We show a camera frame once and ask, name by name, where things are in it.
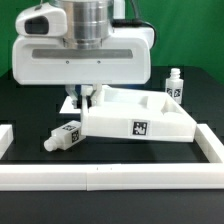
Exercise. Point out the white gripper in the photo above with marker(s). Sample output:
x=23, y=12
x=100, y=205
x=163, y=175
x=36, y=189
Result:
x=122, y=58

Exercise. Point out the white square tabletop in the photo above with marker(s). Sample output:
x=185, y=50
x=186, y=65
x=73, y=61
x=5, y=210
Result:
x=135, y=114

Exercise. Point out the white AprilTag base sheet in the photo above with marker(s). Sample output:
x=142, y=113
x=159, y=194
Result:
x=67, y=107

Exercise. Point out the white U-shaped obstacle fence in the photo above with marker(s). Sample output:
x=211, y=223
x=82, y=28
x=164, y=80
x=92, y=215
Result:
x=209, y=175

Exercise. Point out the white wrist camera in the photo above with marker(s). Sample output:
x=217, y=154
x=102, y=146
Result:
x=42, y=20

